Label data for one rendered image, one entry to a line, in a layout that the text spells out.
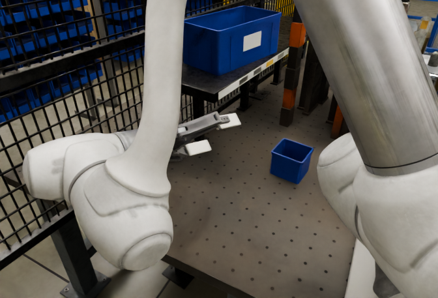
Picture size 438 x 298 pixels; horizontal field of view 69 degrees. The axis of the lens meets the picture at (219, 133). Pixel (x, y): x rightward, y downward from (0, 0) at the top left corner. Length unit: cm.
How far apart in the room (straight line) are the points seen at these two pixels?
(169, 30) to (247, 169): 70
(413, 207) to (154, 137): 32
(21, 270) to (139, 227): 153
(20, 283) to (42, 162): 136
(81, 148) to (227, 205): 53
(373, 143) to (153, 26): 34
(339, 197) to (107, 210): 37
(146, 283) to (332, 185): 124
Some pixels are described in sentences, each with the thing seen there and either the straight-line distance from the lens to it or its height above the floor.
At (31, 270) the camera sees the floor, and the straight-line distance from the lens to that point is 191.
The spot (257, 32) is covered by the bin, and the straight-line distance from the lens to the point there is 104.
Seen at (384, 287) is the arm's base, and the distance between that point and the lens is 72.
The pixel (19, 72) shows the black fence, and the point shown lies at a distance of 76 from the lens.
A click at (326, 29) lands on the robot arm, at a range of 38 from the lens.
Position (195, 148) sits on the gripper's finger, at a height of 93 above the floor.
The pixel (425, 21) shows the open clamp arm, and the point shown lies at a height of 110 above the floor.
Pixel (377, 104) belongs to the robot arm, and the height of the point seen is 124.
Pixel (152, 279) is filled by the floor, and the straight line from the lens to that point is 169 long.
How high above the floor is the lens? 140
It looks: 33 degrees down
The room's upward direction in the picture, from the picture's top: straight up
